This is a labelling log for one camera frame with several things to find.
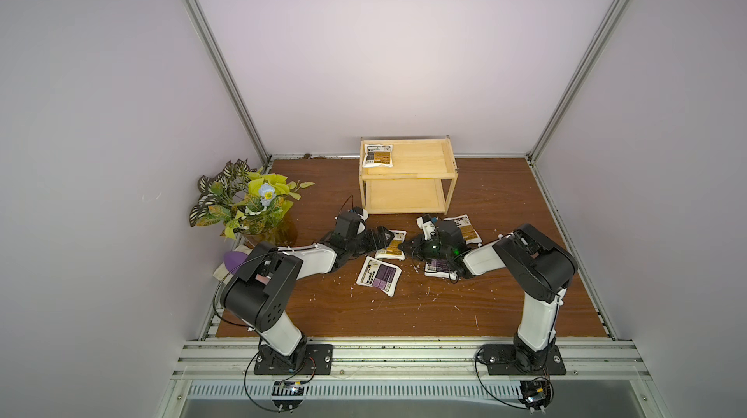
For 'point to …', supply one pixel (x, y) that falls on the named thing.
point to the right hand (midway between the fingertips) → (397, 243)
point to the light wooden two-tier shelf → (420, 181)
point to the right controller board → (536, 394)
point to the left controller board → (287, 388)
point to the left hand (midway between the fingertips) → (389, 239)
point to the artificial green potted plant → (250, 205)
